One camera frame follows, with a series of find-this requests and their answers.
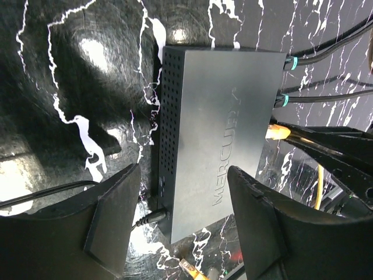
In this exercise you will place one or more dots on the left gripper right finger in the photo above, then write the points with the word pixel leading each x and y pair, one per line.
pixel 281 238

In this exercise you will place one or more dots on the black network switch box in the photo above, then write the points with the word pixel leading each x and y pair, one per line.
pixel 215 108

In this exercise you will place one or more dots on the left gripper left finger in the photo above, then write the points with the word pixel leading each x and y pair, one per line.
pixel 83 237

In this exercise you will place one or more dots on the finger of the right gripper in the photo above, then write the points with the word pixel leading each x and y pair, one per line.
pixel 346 153

